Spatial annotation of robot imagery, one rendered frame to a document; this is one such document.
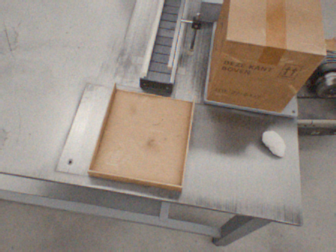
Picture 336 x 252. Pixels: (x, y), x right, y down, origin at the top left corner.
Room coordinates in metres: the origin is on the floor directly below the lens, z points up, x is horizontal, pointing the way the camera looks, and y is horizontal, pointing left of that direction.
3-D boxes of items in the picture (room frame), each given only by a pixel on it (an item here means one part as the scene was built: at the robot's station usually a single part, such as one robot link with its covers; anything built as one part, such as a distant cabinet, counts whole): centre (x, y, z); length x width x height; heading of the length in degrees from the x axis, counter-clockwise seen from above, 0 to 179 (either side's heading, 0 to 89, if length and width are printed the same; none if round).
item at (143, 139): (0.40, 0.06, 0.85); 0.30 x 0.26 x 0.04; 178
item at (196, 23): (0.76, -0.03, 0.91); 0.07 x 0.03 x 0.16; 88
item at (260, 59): (0.69, -0.24, 0.99); 0.30 x 0.24 x 0.27; 178
